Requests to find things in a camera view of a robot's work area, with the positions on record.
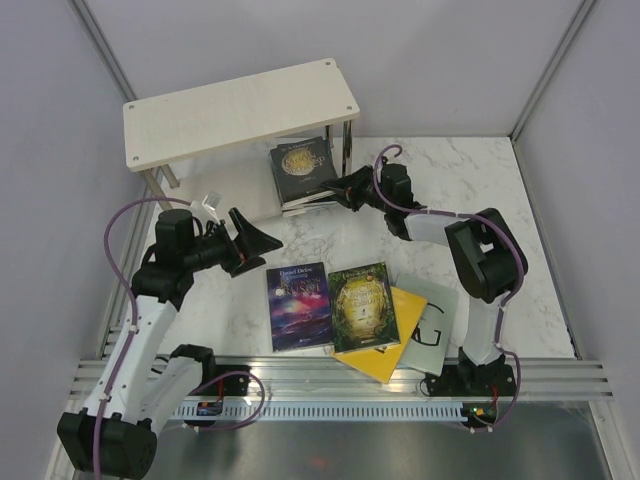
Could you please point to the white slotted cable duct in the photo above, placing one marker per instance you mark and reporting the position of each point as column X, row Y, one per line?
column 235, row 410

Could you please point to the left aluminium corner post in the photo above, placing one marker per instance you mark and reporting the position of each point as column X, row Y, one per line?
column 101, row 44

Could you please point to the aluminium corner post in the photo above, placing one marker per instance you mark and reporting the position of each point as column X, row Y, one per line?
column 569, row 37
column 101, row 44

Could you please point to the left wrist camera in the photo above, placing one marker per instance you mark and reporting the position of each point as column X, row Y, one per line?
column 205, row 209

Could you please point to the black Moon and Sixpence book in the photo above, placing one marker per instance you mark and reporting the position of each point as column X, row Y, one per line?
column 300, row 169

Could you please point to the green Alice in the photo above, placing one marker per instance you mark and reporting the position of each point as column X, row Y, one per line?
column 362, row 310

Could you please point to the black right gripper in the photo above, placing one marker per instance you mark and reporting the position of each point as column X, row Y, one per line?
column 348, row 187

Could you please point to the purple Robinson Crusoe book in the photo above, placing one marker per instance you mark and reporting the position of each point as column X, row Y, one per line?
column 299, row 307

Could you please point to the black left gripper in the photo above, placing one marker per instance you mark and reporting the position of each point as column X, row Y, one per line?
column 252, row 242

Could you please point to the white two-tier wooden shelf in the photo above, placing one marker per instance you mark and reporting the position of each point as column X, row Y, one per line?
column 216, row 138

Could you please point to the pale grey-green booklet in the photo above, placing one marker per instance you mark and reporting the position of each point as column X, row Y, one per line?
column 427, row 345

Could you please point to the right aluminium corner post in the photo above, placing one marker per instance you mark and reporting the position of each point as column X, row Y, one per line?
column 569, row 37

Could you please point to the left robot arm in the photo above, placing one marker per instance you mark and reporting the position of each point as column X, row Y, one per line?
column 116, row 431

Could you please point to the dark blue cover book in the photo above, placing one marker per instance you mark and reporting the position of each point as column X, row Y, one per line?
column 324, row 198

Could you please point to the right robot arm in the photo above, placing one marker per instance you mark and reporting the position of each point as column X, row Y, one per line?
column 488, row 260

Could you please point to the yellow booklet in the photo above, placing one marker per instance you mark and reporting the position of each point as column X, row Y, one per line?
column 380, row 363

